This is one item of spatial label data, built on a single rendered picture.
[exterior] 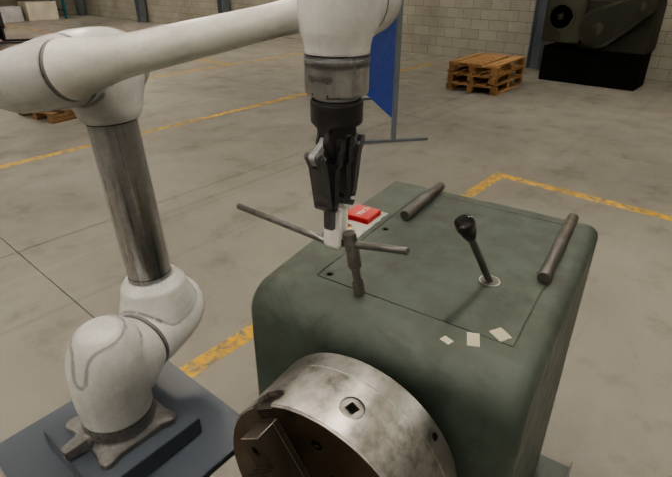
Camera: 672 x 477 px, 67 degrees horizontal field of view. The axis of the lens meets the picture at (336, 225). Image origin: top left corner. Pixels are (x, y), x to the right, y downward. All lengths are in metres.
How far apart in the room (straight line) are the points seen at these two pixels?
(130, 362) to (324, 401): 0.57
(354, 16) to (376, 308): 0.43
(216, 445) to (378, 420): 0.68
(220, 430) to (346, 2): 1.01
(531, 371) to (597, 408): 1.89
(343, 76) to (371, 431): 0.45
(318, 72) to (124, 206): 0.62
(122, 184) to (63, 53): 0.34
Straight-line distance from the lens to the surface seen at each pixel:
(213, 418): 1.36
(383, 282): 0.88
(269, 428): 0.72
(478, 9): 11.66
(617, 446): 2.52
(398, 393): 0.73
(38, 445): 1.45
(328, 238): 0.80
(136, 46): 0.85
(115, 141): 1.12
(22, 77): 0.96
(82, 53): 0.89
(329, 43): 0.67
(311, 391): 0.71
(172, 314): 1.26
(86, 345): 1.15
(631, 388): 2.82
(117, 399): 1.19
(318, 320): 0.83
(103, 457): 1.27
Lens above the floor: 1.74
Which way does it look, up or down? 27 degrees down
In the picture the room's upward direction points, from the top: straight up
